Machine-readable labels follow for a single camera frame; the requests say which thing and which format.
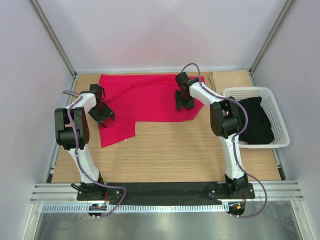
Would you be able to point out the left aluminium corner post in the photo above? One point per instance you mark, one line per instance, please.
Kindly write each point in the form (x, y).
(52, 35)

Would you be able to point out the aluminium frame rail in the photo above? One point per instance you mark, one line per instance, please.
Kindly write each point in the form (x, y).
(281, 190)

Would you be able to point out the white perforated plastic basket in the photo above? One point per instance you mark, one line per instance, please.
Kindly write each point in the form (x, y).
(271, 109)

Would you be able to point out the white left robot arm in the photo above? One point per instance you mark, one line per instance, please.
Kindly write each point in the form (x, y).
(73, 134)

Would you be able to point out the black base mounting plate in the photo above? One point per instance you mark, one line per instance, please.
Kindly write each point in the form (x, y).
(162, 193)

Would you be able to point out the folded beige t shirt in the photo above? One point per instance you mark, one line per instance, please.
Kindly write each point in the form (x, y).
(221, 80)

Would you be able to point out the right aluminium corner post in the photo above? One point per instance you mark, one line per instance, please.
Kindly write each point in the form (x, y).
(279, 21)

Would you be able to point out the black t shirt in basket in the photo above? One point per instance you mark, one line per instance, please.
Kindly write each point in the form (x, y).
(259, 128)

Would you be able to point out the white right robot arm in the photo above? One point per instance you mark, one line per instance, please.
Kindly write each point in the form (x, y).
(225, 123)

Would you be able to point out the aluminium corner post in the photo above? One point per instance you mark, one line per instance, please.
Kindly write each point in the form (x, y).
(52, 35)
(279, 21)

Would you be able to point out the white slotted cable duct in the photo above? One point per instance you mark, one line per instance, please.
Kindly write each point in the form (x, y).
(99, 208)

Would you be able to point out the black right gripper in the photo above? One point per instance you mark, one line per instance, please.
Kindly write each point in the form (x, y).
(189, 105)

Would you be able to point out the pink red t shirt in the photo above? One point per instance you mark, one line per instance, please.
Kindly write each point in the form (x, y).
(140, 98)

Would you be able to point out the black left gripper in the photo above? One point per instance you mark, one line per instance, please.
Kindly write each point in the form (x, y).
(108, 113)

